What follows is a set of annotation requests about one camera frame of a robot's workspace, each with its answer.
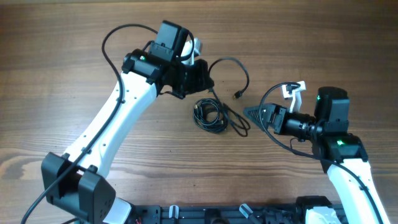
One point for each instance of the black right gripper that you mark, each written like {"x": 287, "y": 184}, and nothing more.
{"x": 271, "y": 109}

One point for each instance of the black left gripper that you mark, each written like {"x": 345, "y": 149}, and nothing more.
{"x": 203, "y": 82}

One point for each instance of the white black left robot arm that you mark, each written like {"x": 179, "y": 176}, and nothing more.
{"x": 76, "y": 180}

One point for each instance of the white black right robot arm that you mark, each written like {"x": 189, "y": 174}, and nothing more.
{"x": 324, "y": 137}

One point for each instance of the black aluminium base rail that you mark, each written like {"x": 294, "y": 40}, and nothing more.
{"x": 243, "y": 214}

